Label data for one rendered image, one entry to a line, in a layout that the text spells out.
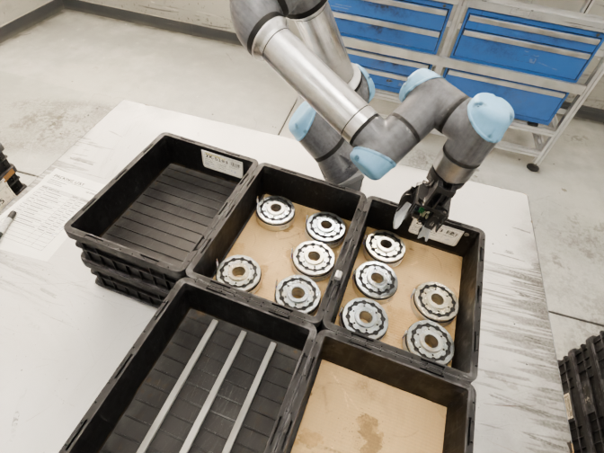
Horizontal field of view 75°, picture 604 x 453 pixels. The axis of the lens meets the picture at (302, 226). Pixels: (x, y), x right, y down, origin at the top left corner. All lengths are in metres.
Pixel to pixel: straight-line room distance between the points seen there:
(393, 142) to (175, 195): 0.65
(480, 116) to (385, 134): 0.15
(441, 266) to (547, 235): 1.66
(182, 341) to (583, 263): 2.24
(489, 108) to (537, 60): 2.03
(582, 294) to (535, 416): 1.44
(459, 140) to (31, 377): 1.01
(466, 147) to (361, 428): 0.54
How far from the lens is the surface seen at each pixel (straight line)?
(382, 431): 0.84
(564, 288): 2.46
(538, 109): 2.89
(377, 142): 0.72
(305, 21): 0.96
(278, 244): 1.01
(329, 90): 0.75
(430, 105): 0.75
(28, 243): 1.33
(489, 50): 2.67
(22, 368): 1.12
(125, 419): 0.85
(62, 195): 1.43
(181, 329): 0.90
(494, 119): 0.71
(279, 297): 0.89
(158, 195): 1.15
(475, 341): 0.88
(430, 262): 1.07
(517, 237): 1.45
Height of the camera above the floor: 1.62
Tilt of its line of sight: 49 degrees down
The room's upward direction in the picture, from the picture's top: 8 degrees clockwise
